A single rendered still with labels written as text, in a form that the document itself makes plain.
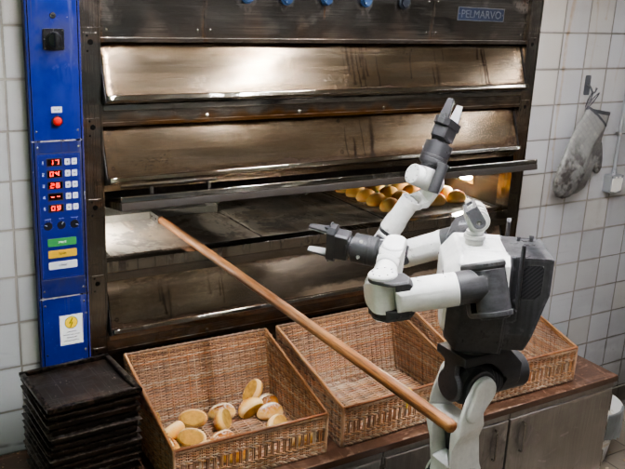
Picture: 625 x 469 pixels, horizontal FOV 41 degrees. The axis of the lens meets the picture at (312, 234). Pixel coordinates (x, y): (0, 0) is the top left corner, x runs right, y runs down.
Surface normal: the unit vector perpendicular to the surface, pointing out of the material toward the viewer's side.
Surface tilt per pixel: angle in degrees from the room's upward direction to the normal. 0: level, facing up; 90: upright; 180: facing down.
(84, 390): 0
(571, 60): 90
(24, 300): 90
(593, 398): 91
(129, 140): 70
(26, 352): 90
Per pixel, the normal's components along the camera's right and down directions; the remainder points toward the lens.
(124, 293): 0.51, -0.07
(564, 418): 0.50, 0.32
